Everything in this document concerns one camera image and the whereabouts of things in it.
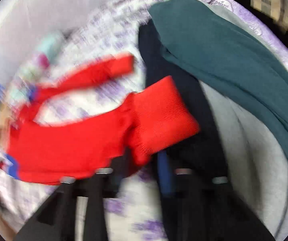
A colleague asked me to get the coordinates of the dark navy garment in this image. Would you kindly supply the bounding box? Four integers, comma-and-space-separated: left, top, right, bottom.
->
137, 19, 233, 181

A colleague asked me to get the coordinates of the floral turquoise folded quilt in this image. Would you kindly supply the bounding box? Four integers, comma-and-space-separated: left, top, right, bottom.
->
5, 31, 66, 107

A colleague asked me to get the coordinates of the red track pants striped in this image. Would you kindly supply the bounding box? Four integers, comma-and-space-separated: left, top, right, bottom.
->
4, 53, 201, 185

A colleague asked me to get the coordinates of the purple floral bed sheet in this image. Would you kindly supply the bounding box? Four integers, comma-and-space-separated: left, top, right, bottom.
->
0, 0, 288, 241

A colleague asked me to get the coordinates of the dark green garment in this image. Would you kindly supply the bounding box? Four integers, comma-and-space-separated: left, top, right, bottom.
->
149, 0, 288, 159

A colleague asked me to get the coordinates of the light grey garment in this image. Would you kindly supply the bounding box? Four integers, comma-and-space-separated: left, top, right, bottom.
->
199, 3, 288, 239

